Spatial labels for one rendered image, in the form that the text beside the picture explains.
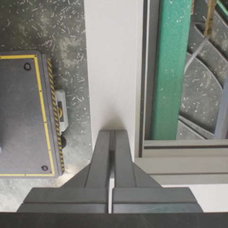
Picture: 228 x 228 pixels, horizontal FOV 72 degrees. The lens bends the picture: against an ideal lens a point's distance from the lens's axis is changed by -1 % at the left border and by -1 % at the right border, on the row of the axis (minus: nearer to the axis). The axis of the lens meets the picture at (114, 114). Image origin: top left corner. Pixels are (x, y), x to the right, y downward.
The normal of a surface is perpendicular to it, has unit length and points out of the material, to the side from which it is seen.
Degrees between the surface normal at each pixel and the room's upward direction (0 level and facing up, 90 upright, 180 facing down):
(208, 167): 90
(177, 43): 0
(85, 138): 0
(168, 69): 0
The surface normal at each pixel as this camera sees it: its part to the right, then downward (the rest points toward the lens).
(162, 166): -0.01, -0.96
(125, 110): -0.01, 0.29
